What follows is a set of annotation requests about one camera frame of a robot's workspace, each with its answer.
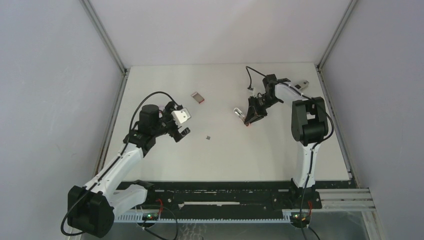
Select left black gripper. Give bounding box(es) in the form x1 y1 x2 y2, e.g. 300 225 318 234
151 102 190 142

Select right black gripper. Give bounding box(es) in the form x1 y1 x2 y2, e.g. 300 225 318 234
246 94 282 125

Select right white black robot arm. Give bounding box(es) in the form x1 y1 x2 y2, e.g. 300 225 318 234
243 74 334 189

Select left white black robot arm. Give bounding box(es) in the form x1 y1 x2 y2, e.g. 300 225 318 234
61 101 191 238

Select black silver stapler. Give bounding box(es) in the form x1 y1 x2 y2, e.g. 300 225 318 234
294 80 310 91

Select open red staple box tray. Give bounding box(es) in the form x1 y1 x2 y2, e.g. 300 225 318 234
191 92 205 104

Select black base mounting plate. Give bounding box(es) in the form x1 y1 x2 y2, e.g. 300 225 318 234
115 180 357 220

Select left controller board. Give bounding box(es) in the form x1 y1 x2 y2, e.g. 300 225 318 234
141 213 160 222

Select controller board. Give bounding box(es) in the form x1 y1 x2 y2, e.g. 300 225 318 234
141 213 160 222
290 213 310 222

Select right controller board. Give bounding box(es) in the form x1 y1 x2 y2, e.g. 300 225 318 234
290 213 310 222

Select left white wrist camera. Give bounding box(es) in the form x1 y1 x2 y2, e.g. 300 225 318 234
171 107 192 127

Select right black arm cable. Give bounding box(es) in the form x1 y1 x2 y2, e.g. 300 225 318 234
245 65 335 240

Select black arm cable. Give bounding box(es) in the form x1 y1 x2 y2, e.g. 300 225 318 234
60 91 184 237
245 65 335 240

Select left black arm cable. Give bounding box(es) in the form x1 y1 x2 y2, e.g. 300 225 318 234
60 91 184 237

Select white slotted cable duct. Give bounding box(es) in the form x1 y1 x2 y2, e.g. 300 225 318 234
114 211 291 224

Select aluminium frame rails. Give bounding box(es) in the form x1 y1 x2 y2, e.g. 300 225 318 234
74 188 377 213

